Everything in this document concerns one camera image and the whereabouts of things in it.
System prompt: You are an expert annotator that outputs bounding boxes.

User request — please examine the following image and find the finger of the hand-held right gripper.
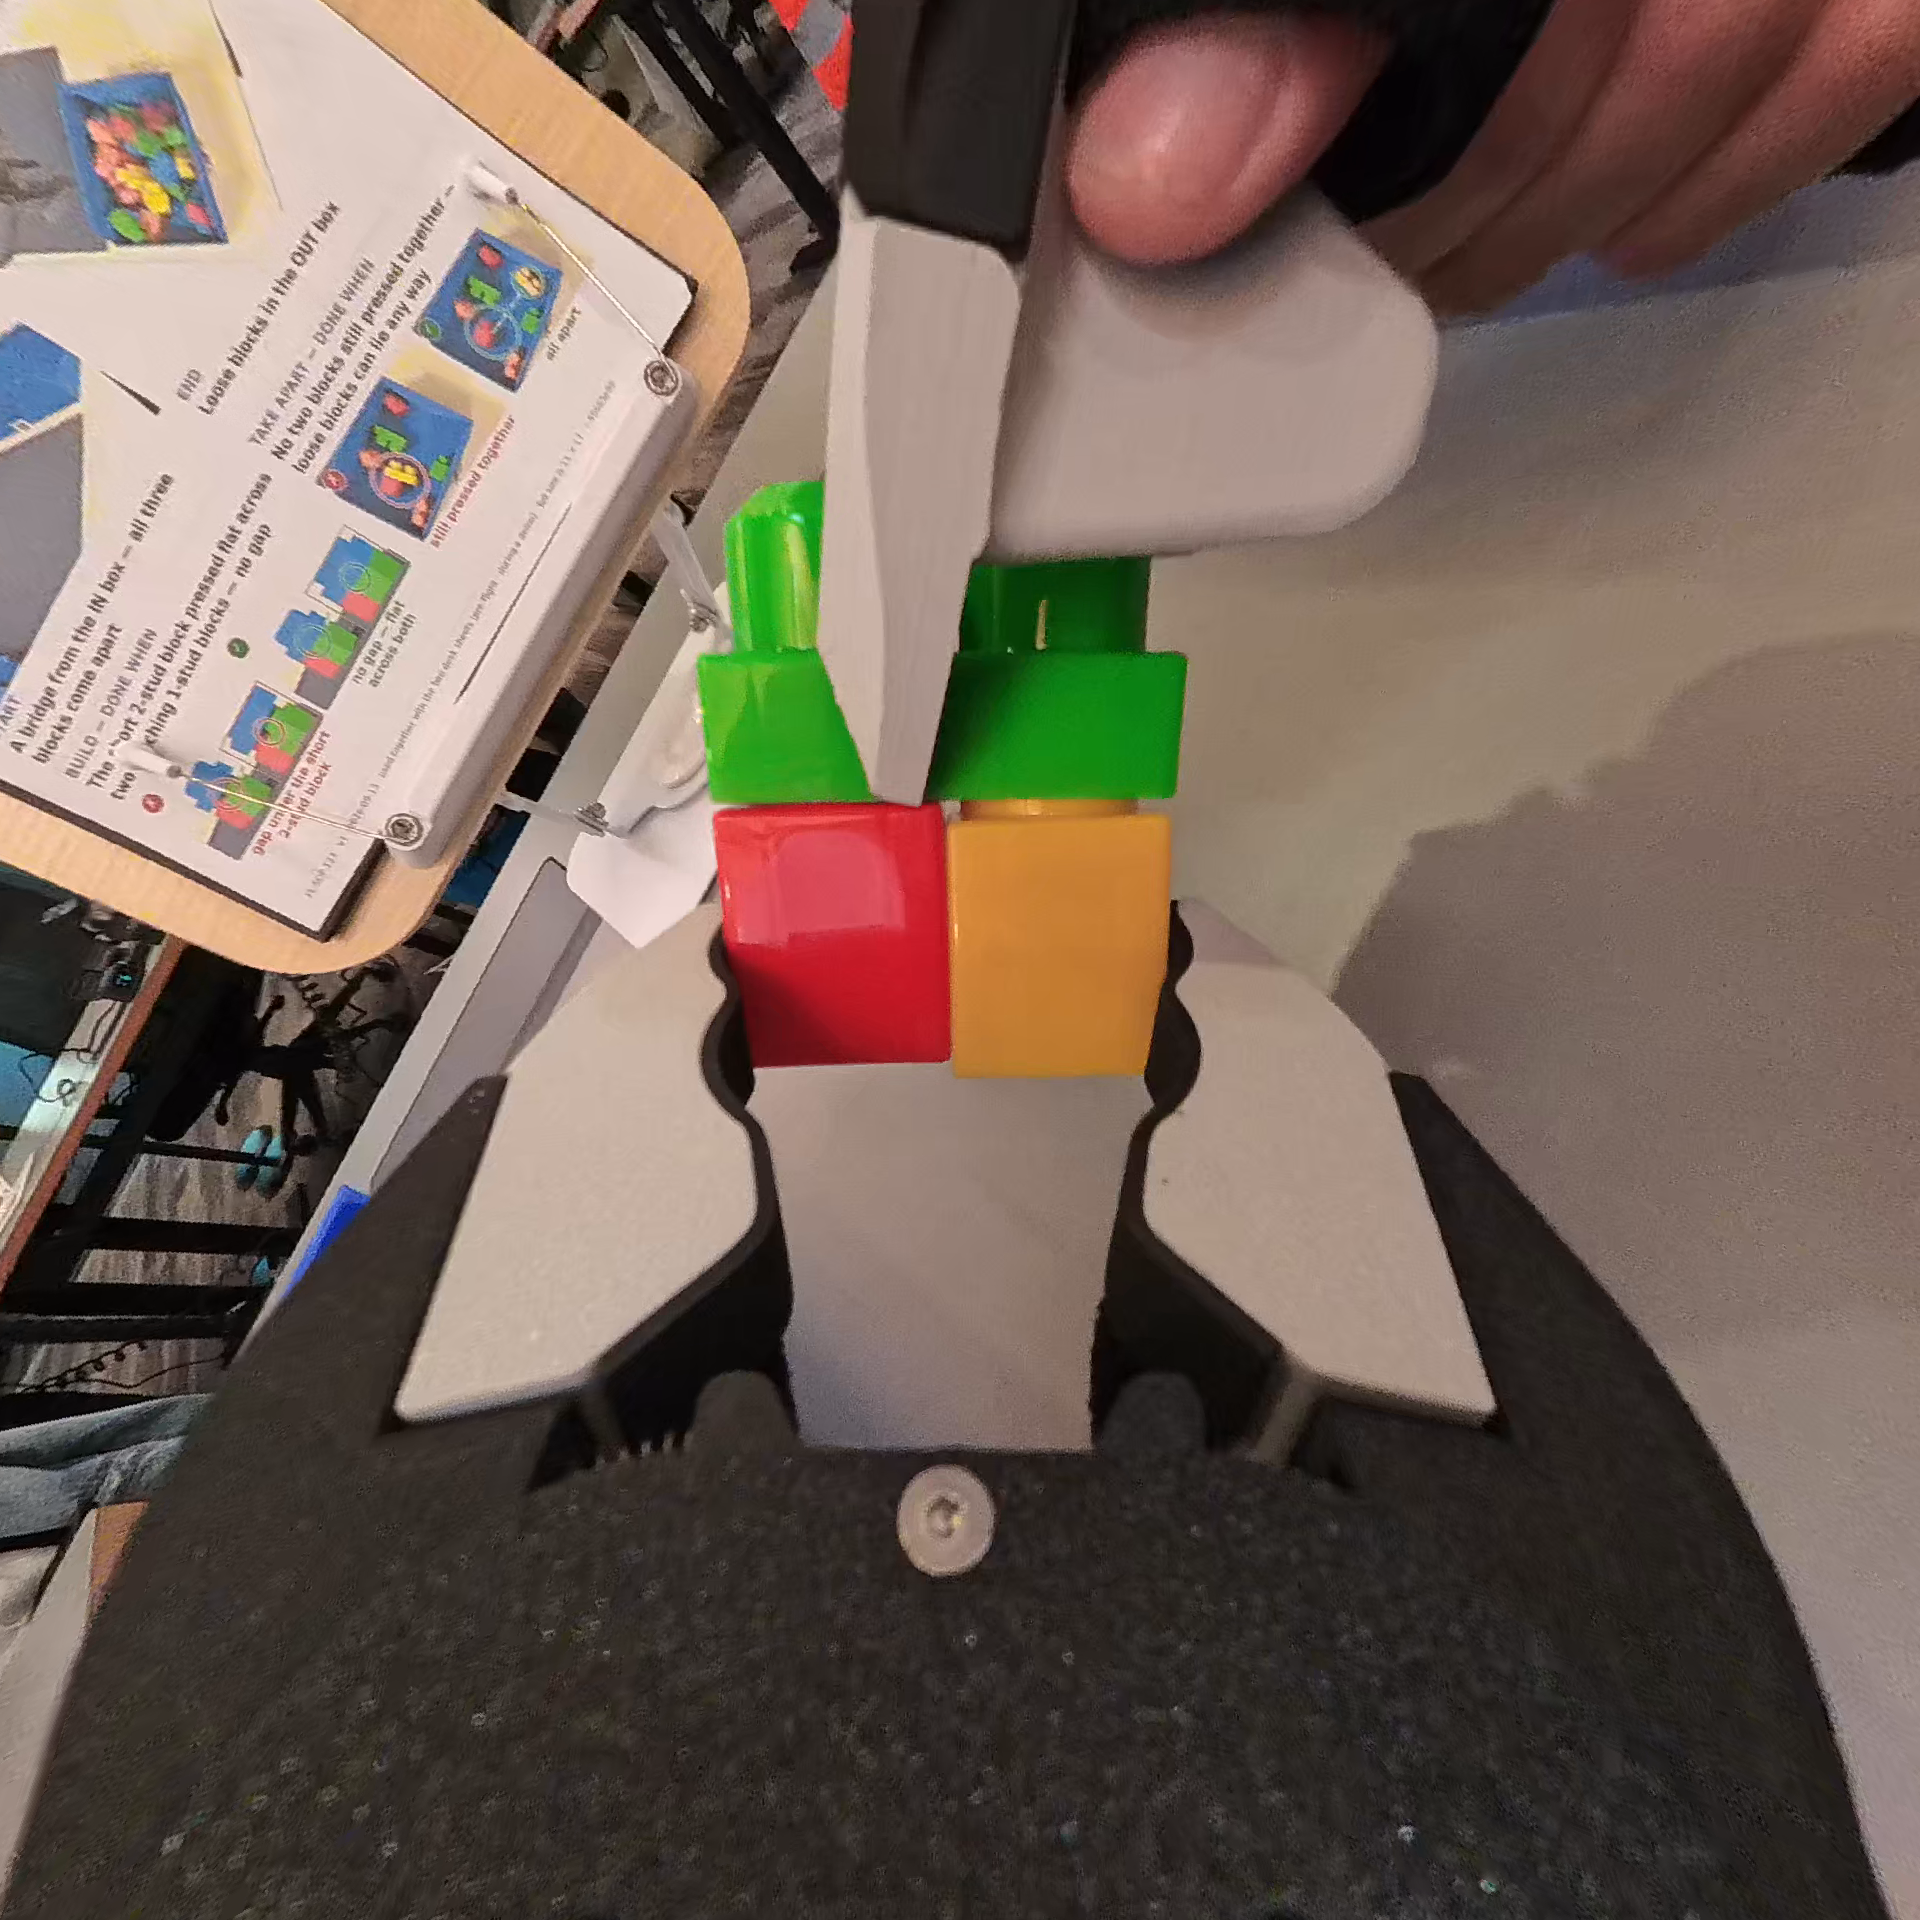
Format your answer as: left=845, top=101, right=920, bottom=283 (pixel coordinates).
left=817, top=193, right=1023, bottom=811

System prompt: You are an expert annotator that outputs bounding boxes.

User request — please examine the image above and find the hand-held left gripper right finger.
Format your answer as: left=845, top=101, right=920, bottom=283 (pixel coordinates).
left=1101, top=897, right=1502, bottom=1455

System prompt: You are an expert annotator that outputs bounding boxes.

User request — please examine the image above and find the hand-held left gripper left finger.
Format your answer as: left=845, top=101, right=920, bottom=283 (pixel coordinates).
left=391, top=900, right=792, bottom=1449

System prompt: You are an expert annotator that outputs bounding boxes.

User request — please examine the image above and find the green two-stud block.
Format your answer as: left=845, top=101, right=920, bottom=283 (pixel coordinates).
left=697, top=479, right=1191, bottom=806

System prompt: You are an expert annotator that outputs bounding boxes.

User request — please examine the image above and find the orange single-stud block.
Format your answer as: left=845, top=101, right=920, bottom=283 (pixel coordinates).
left=943, top=801, right=1175, bottom=1082

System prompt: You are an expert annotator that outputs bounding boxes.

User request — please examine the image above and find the red single-stud block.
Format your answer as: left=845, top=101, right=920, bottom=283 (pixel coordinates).
left=710, top=803, right=953, bottom=1070

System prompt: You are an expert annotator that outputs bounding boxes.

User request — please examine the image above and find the grey desk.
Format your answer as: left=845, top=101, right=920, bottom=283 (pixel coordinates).
left=322, top=194, right=1920, bottom=1920

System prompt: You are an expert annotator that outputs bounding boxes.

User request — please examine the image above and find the person's right hand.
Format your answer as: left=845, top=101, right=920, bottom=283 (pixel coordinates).
left=1064, top=0, right=1920, bottom=321

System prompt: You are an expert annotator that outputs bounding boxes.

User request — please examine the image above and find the instruction sheet on stand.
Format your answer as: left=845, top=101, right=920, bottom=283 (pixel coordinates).
left=0, top=0, right=751, bottom=974

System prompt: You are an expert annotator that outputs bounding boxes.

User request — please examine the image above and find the wood-edged side table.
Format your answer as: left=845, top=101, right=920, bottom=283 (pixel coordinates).
left=0, top=937, right=189, bottom=1292

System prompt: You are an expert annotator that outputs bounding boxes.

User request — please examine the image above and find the clear framed instruction sheet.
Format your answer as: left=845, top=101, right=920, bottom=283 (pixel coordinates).
left=0, top=0, right=699, bottom=910

